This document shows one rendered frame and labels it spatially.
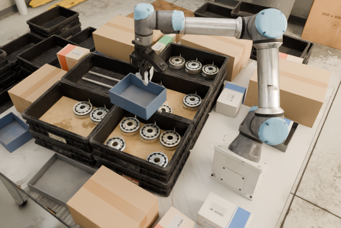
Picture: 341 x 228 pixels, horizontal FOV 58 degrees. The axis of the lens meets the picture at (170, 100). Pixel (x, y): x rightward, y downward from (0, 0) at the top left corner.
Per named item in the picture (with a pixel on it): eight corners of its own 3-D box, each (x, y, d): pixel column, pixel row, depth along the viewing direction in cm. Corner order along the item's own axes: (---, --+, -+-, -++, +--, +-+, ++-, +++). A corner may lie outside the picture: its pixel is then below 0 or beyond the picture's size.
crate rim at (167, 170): (193, 126, 149) (194, 123, 148) (167, 174, 129) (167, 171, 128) (122, 102, 161) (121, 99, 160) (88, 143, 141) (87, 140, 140)
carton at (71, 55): (91, 59, 199) (89, 49, 194) (80, 69, 191) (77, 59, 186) (71, 53, 204) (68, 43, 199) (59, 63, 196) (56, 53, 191)
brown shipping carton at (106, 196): (159, 216, 138) (158, 197, 127) (128, 260, 124) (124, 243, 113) (107, 184, 150) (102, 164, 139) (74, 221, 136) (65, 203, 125)
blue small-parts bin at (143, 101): (166, 100, 139) (166, 88, 134) (146, 120, 130) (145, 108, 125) (131, 84, 147) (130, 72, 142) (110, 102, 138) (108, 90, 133)
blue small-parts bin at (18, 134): (35, 136, 172) (32, 127, 167) (10, 153, 163) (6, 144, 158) (15, 119, 181) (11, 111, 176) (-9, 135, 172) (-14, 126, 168)
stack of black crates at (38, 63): (66, 74, 302) (54, 33, 271) (88, 85, 289) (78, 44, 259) (31, 97, 277) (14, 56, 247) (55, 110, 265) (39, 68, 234)
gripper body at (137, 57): (140, 59, 140) (140, 34, 132) (156, 65, 136) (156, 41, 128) (129, 66, 135) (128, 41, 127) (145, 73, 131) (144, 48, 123)
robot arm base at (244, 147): (260, 161, 148) (268, 142, 147) (257, 164, 134) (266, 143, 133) (230, 147, 153) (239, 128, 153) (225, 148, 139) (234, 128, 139)
